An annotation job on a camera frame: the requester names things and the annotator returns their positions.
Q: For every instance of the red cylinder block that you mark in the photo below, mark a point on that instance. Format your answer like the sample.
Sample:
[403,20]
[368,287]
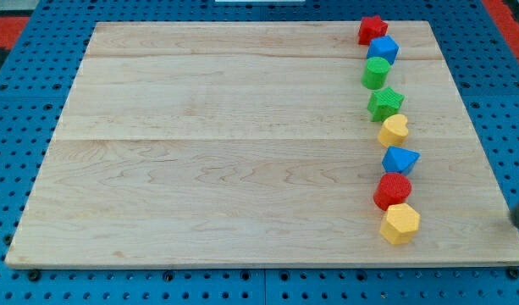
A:
[393,188]

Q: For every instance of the light wooden board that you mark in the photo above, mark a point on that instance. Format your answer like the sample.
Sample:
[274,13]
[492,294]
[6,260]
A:
[205,145]

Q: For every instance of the red star block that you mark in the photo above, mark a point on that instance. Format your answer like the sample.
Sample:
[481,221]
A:
[371,27]

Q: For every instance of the blue triangle block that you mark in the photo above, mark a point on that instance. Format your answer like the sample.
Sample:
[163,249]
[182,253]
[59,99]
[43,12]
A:
[400,160]

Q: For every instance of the green cylinder block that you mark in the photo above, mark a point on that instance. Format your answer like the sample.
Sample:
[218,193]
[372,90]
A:
[375,73]

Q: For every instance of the blue cube block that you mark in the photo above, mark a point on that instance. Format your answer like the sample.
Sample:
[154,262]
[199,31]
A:
[384,47]

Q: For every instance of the yellow heart block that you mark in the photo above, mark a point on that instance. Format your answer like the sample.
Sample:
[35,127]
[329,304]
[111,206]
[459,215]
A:
[394,131]

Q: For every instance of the yellow hexagon block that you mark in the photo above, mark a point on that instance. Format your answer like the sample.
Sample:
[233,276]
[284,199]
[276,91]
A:
[400,224]

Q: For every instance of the green star block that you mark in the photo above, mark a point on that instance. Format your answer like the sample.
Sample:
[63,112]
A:
[384,103]

